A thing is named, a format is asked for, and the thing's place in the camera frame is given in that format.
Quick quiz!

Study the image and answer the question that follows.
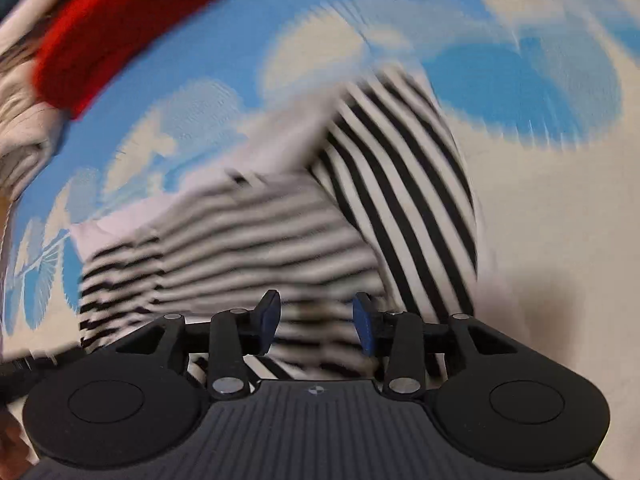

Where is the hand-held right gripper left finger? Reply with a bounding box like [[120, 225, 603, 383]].
[[116, 289, 282, 401]]

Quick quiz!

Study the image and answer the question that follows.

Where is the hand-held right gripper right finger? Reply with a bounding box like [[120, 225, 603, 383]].
[[352, 291, 517, 401]]

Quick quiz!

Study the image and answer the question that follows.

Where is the black white striped hooded sweater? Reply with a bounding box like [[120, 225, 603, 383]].
[[77, 67, 481, 386]]

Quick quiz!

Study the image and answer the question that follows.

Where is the blue patterned bed mat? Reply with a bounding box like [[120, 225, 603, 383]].
[[0, 0, 640, 461]]

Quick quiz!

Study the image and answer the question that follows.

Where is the speckled white folded quilt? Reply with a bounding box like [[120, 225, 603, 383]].
[[0, 25, 68, 201]]

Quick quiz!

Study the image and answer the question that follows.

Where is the red folded blanket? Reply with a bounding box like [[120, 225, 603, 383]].
[[32, 0, 236, 121]]

